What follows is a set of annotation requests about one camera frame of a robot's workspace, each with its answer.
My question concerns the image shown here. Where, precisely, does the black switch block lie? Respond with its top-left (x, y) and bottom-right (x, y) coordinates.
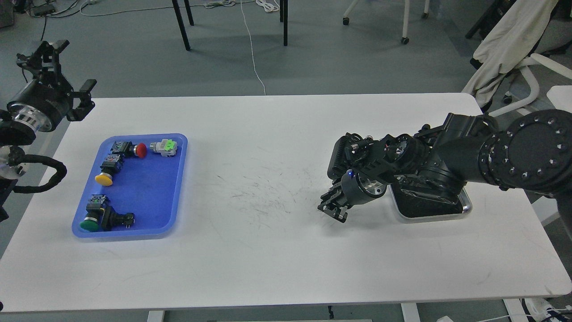
top-left (100, 206), bottom-right (135, 232)

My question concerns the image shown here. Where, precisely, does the silver metal tray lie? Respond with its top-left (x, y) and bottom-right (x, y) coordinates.
top-left (390, 184), bottom-right (473, 223)

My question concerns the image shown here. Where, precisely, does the blue plastic tray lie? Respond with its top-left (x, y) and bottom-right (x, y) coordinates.
top-left (71, 134), bottom-right (188, 240)

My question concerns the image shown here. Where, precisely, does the black cable on floor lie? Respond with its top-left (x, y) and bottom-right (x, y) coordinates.
top-left (13, 0), bottom-right (81, 43)

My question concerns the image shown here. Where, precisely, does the black table legs background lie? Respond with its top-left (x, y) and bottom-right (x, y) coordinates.
top-left (172, 0), bottom-right (289, 51)

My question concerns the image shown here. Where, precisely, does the white chair with beige cloth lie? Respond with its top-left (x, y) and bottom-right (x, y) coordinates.
top-left (463, 0), bottom-right (571, 117)

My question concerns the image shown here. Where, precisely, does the grey green connector switch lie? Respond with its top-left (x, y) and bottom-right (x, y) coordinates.
top-left (149, 139), bottom-right (178, 157)

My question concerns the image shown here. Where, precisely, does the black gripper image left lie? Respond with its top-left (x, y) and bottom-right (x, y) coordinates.
top-left (7, 39), bottom-right (97, 132)

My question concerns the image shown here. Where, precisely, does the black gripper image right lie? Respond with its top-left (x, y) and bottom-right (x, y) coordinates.
top-left (317, 171), bottom-right (387, 223)

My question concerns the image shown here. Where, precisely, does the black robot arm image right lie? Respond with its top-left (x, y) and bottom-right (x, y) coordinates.
top-left (317, 109), bottom-right (572, 228)

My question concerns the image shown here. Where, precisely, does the red push button switch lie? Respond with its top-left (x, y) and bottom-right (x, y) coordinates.
top-left (110, 141), bottom-right (147, 159)

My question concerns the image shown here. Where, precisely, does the white cable on floor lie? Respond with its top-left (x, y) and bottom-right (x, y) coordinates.
top-left (80, 0), bottom-right (281, 96)

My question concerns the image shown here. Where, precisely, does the yellow push button switch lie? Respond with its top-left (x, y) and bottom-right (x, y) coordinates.
top-left (94, 153), bottom-right (124, 186)

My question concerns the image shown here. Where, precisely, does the green push button switch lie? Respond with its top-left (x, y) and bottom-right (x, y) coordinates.
top-left (79, 194), bottom-right (109, 232)

